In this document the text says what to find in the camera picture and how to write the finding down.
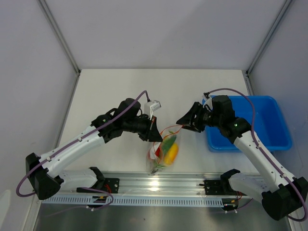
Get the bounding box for green toy grapes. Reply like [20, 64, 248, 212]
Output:
[150, 162, 166, 174]

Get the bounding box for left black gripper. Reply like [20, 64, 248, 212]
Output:
[123, 113, 163, 142]

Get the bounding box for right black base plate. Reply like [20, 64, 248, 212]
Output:
[199, 180, 246, 196]

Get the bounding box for aluminium frame post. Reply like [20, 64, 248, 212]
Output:
[246, 0, 295, 78]
[37, 0, 81, 75]

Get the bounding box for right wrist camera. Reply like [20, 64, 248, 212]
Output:
[202, 93, 213, 111]

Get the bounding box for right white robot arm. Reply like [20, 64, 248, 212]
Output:
[176, 95, 308, 222]

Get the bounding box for white slotted cable duct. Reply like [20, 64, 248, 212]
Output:
[42, 195, 224, 207]

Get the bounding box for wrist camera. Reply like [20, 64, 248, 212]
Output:
[202, 93, 213, 111]
[144, 100, 161, 119]

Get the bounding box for clear zip bag orange zipper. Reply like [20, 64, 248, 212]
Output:
[146, 125, 182, 174]

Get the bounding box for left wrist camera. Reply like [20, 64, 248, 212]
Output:
[144, 100, 161, 119]

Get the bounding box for right aluminium frame post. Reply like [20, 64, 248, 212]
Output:
[246, 0, 295, 78]

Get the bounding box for aluminium mounting rail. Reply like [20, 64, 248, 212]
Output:
[31, 171, 295, 198]

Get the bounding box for left aluminium frame post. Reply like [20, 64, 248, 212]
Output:
[37, 0, 81, 75]

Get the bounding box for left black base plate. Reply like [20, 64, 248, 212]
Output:
[91, 178, 120, 193]

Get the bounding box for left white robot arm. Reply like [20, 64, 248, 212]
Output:
[26, 98, 163, 200]

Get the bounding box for green toy chili pepper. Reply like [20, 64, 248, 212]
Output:
[160, 132, 177, 154]

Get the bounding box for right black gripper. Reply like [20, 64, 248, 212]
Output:
[176, 102, 222, 133]

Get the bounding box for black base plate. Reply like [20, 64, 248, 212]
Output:
[91, 178, 120, 193]
[199, 180, 246, 196]

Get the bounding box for blue plastic tray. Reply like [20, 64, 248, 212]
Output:
[205, 96, 292, 153]

